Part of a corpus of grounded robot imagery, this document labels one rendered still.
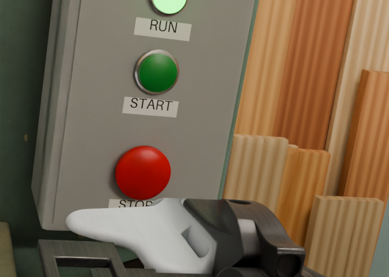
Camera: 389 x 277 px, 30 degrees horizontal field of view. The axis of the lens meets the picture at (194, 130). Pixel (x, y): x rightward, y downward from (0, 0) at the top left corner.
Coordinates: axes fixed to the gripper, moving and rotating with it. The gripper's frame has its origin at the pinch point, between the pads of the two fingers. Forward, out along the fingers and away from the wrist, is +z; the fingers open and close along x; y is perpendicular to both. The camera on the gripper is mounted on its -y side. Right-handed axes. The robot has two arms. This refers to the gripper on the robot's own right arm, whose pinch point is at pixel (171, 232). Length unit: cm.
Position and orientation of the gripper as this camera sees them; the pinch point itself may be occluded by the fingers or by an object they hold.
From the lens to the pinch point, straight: 32.8
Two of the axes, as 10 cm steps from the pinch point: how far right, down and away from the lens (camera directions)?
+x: -1.8, 9.5, 2.6
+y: -9.4, -0.9, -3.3
